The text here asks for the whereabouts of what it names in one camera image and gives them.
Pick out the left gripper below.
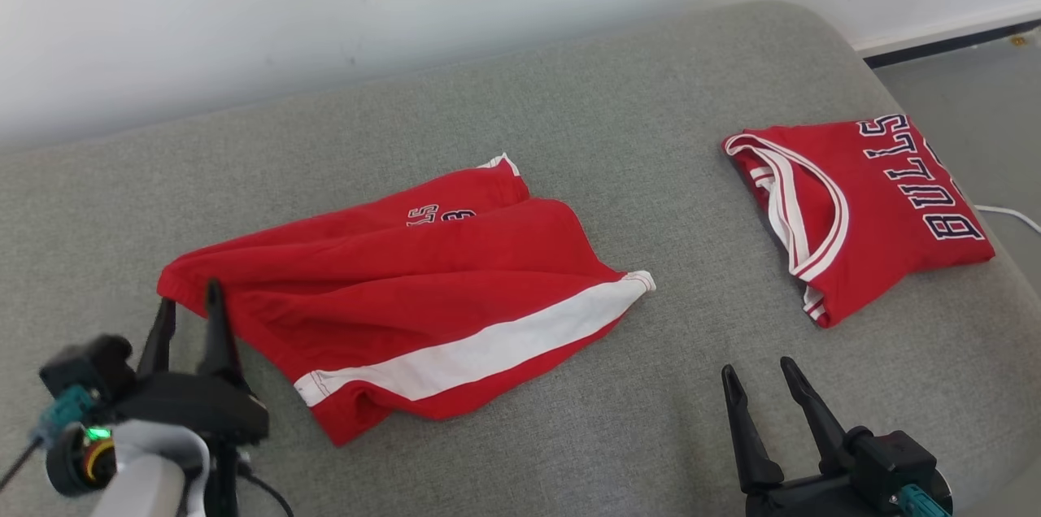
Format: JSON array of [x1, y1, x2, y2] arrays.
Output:
[[110, 280, 271, 517]]

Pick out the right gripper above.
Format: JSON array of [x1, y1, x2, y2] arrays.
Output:
[[721, 357, 895, 517]]

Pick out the red shorts with white stripe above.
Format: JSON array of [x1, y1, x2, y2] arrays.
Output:
[[157, 153, 656, 447]]

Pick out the red Bulls jersey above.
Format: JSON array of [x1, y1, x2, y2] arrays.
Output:
[[721, 115, 995, 329]]

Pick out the teal left camera connector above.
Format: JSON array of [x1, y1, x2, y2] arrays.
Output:
[[33, 385, 97, 441]]

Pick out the teal camera connector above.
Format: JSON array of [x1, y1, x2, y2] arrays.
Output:
[[891, 484, 952, 517], [33, 385, 97, 441]]

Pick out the teal right camera connector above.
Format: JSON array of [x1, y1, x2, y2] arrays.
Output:
[[891, 484, 952, 517]]

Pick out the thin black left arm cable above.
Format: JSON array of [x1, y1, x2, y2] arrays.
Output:
[[236, 468, 295, 517]]

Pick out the black left camera cable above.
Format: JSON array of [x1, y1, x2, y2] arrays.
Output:
[[0, 436, 41, 493]]

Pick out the white floor cable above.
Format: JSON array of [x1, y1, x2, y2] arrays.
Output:
[[972, 204, 1041, 235]]

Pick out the white wall baseboard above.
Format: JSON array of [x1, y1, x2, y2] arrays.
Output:
[[850, 1, 1041, 56]]

